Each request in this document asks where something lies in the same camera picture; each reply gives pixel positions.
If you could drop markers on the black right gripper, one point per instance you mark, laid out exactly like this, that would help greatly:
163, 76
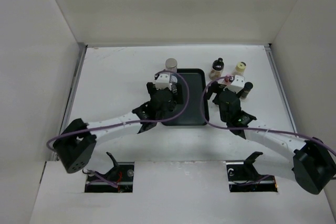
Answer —
213, 88

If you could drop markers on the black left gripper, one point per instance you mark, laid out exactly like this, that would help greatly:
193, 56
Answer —
178, 97

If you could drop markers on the tall jar white beads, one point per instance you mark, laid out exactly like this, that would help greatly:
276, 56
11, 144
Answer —
171, 64

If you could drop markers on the black top grinder bottle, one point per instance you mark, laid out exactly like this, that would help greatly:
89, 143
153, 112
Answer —
171, 106

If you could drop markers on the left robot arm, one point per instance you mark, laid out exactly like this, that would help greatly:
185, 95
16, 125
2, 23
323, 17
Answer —
75, 146

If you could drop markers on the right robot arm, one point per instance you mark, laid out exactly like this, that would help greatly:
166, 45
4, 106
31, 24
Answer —
310, 163

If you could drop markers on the pink lid glass jar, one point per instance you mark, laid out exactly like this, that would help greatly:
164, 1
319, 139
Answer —
228, 79

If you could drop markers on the dark brown spice bottle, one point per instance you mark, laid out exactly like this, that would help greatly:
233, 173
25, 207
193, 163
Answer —
246, 90

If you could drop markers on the black knob lid spice jar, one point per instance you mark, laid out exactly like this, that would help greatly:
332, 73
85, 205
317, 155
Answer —
217, 69

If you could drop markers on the yellow lid bottle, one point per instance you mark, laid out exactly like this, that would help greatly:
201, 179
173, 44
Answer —
239, 69

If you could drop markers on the black rectangular tray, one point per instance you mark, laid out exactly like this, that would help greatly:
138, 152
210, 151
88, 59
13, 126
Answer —
192, 115

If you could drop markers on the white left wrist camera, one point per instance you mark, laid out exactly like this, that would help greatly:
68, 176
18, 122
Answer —
163, 81

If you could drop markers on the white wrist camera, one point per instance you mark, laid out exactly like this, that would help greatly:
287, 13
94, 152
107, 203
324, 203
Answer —
237, 84
163, 81

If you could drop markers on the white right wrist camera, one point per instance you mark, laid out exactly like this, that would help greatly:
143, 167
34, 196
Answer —
237, 84

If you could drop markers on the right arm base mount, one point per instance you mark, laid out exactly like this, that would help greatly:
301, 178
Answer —
244, 178

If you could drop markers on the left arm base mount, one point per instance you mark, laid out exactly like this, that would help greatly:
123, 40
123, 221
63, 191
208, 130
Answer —
119, 179

